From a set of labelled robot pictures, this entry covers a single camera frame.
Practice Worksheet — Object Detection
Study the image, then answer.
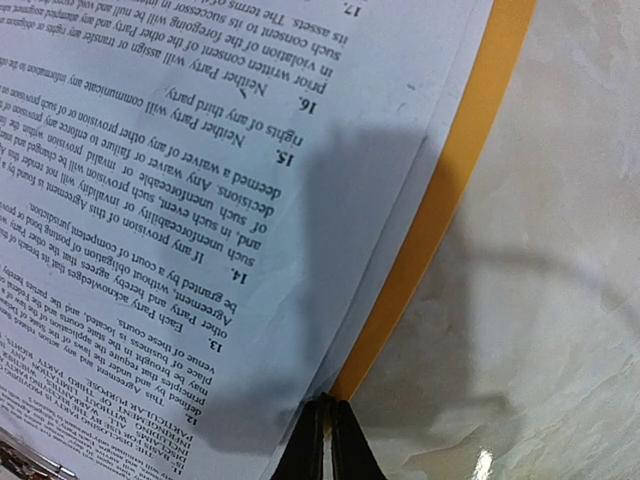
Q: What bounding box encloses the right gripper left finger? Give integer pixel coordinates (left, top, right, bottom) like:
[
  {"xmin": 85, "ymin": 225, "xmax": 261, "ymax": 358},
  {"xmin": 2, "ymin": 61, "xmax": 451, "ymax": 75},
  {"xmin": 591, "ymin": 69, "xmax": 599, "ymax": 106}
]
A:
[{"xmin": 270, "ymin": 393, "xmax": 333, "ymax": 480}]

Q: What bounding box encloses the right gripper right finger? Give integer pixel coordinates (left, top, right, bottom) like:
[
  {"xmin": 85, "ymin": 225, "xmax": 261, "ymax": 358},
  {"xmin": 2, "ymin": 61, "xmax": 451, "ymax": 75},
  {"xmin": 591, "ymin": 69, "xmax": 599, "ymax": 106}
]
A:
[{"xmin": 330, "ymin": 400, "xmax": 387, "ymax": 480}]

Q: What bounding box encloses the stack of printed papers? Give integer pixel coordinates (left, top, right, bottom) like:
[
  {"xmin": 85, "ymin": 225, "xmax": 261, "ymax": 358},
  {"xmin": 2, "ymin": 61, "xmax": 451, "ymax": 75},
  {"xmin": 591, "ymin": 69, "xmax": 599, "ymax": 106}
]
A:
[{"xmin": 1, "ymin": 1, "xmax": 483, "ymax": 479}]

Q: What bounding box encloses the orange file folder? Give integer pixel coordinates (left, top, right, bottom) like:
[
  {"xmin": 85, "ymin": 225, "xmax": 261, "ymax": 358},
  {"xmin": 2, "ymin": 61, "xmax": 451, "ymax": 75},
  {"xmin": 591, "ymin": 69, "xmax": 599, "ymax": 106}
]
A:
[{"xmin": 312, "ymin": 1, "xmax": 536, "ymax": 399}]

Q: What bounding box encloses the chrome side folder clip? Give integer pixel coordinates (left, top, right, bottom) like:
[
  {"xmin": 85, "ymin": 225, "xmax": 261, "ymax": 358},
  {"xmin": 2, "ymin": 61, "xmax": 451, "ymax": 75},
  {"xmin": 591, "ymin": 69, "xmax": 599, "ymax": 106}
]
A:
[{"xmin": 1, "ymin": 429, "xmax": 77, "ymax": 480}]

